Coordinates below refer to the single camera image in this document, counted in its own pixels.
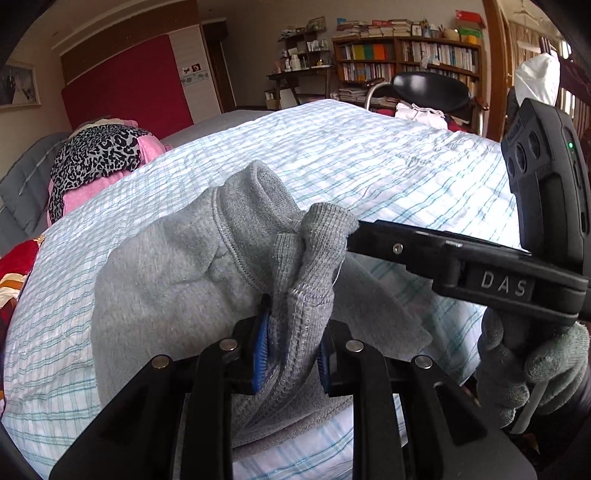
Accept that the small wooden desk shelf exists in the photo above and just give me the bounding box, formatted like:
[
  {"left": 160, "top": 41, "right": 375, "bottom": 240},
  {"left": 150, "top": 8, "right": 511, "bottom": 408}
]
[{"left": 277, "top": 30, "right": 333, "bottom": 72}]

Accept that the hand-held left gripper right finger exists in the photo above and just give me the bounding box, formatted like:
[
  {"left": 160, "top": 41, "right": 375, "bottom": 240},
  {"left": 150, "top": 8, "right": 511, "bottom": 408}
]
[{"left": 316, "top": 322, "right": 532, "bottom": 480}]

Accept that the black chair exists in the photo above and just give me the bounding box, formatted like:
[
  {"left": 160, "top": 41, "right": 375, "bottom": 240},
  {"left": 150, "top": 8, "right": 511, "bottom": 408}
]
[{"left": 365, "top": 71, "right": 490, "bottom": 137}]

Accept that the stack of books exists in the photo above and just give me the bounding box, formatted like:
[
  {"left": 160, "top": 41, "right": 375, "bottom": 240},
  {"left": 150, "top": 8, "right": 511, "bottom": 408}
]
[{"left": 335, "top": 18, "right": 414, "bottom": 40}]

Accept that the red patterned quilt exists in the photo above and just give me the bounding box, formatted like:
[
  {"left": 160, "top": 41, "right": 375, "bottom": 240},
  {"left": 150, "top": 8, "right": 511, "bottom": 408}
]
[{"left": 0, "top": 235, "right": 47, "bottom": 333}]

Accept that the dark wooden door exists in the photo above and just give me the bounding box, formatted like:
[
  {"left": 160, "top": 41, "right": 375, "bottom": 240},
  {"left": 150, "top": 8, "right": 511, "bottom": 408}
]
[{"left": 202, "top": 19, "right": 236, "bottom": 114}]

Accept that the white cloth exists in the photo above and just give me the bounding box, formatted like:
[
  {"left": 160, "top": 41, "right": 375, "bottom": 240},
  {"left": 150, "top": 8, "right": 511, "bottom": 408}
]
[{"left": 394, "top": 102, "right": 448, "bottom": 130}]

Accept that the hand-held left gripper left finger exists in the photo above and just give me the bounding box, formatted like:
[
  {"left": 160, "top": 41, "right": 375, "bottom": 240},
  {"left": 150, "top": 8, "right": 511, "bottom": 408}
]
[{"left": 48, "top": 295, "right": 273, "bottom": 480}]

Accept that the wooden desk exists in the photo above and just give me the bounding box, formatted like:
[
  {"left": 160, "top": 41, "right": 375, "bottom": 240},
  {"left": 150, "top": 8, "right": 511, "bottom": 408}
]
[{"left": 265, "top": 65, "right": 338, "bottom": 109}]

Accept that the leopard print cloth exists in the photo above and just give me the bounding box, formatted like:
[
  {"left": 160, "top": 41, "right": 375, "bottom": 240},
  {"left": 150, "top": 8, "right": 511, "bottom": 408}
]
[{"left": 48, "top": 126, "right": 141, "bottom": 222}]

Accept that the bed with plaid sheet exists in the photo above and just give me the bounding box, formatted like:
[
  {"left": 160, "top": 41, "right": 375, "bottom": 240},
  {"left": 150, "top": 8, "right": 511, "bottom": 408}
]
[{"left": 0, "top": 98, "right": 532, "bottom": 480}]

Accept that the grey padded headboard cushion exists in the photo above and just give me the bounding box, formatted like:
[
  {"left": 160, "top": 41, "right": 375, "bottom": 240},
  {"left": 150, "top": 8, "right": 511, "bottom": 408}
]
[{"left": 0, "top": 131, "right": 72, "bottom": 236}]

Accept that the person's right hand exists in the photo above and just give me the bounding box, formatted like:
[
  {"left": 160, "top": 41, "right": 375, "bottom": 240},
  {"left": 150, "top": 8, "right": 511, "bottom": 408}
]
[{"left": 475, "top": 308, "right": 591, "bottom": 428}]

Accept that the grey sweatshirt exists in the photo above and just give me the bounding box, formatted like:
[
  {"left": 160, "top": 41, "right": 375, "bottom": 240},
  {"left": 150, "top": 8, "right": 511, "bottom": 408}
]
[{"left": 91, "top": 159, "right": 432, "bottom": 450}]

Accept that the wooden door frame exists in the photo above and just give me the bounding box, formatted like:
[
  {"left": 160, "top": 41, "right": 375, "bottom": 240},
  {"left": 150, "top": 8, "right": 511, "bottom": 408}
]
[{"left": 482, "top": 0, "right": 514, "bottom": 144}]

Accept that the red wardrobe panel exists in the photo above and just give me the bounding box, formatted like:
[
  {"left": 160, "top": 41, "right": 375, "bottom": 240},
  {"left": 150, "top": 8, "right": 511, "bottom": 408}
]
[{"left": 61, "top": 34, "right": 195, "bottom": 139}]

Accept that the wooden bookshelf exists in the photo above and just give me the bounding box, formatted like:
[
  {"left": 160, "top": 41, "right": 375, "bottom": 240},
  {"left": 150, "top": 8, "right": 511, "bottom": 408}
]
[{"left": 332, "top": 36, "right": 485, "bottom": 104}]

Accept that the white wardrobe door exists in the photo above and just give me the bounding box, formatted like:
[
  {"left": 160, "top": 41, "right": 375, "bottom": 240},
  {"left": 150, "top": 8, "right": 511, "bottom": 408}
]
[{"left": 168, "top": 24, "right": 221, "bottom": 121}]

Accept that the white hanging garment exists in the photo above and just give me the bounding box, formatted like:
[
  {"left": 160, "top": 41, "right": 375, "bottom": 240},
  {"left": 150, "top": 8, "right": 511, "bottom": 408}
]
[{"left": 515, "top": 52, "right": 561, "bottom": 109}]

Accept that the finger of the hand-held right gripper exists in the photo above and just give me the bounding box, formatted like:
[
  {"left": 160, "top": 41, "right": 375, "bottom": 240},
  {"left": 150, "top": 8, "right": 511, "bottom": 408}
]
[
  {"left": 346, "top": 220, "right": 460, "bottom": 278},
  {"left": 416, "top": 229, "right": 529, "bottom": 259}
]

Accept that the grey mattress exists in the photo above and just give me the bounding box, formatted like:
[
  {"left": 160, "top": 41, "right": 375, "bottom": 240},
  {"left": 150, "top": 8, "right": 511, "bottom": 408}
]
[{"left": 159, "top": 109, "right": 278, "bottom": 148}]

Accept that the framed wall photo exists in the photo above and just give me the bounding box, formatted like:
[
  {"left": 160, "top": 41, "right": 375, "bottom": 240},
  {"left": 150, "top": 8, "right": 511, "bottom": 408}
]
[{"left": 0, "top": 62, "right": 42, "bottom": 109}]

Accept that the brown overhead cabinet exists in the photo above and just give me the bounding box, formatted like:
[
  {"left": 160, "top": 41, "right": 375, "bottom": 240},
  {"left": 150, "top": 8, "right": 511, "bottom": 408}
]
[{"left": 60, "top": 25, "right": 201, "bottom": 85}]

